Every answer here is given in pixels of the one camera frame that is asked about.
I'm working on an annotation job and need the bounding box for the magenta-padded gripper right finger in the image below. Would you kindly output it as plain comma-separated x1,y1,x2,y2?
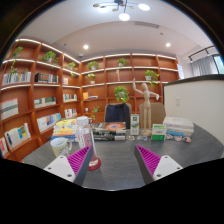
133,144,184,186

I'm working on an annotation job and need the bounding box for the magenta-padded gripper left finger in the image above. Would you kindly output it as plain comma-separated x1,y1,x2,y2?
43,145,95,187

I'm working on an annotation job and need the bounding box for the clear plastic drink bottle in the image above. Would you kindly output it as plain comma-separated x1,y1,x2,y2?
75,115,98,168

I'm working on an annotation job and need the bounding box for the yellow striped white mug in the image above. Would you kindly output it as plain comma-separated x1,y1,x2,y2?
50,137,73,158

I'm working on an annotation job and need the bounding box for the green white box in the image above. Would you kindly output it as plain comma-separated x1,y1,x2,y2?
151,123,168,142

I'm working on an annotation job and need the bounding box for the stack of colourful books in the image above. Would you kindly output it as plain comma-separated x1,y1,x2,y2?
51,118,79,140

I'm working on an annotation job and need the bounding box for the tall green white carton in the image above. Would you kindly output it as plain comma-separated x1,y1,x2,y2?
129,113,140,136

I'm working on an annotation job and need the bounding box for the tan chair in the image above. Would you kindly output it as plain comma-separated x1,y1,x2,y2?
138,102,167,129

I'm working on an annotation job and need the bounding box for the wooden artist mannequin figure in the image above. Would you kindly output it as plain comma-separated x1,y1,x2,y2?
132,78,161,137

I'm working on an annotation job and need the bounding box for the white counter with dark top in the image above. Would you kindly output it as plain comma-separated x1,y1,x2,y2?
162,73,224,159

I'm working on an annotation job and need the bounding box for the dark blue chair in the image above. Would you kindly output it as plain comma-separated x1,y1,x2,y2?
103,102,132,129

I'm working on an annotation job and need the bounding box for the grey curtain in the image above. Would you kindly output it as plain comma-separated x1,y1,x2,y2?
191,55,218,78

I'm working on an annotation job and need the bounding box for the ceiling lamp with round lights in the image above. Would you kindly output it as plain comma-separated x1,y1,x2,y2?
92,0,151,22

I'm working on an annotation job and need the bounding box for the wooden wall shelf unit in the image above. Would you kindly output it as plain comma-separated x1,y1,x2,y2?
0,37,179,162

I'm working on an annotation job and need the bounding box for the dark curtain rail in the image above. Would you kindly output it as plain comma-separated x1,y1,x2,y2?
187,44,216,63

